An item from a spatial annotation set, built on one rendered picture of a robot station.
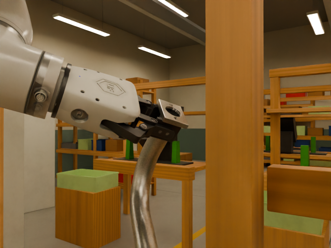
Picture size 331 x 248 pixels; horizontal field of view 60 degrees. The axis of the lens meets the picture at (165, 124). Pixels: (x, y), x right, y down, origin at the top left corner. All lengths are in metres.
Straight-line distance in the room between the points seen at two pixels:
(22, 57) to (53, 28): 8.03
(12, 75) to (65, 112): 0.07
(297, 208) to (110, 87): 0.42
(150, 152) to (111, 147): 5.38
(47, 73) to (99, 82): 0.07
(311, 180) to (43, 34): 7.85
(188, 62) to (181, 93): 1.29
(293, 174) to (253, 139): 0.12
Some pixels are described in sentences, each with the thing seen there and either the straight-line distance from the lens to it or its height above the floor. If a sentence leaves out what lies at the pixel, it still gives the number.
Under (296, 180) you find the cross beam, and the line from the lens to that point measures 0.61.
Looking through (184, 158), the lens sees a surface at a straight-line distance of 9.29.
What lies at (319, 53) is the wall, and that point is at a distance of 10.47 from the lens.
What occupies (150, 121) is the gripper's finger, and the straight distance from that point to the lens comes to 0.40.
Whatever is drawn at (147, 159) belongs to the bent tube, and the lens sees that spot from 0.46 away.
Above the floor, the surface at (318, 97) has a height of 1.98.
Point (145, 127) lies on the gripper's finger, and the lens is 0.38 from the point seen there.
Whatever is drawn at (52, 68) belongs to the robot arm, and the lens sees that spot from 0.37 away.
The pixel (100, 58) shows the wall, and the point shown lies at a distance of 9.28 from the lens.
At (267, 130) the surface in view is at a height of 1.22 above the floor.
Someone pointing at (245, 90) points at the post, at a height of 1.42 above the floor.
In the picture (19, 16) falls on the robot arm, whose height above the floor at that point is 1.50.
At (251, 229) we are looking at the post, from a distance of 0.56.
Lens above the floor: 1.36
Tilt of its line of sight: level
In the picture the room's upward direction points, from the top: straight up
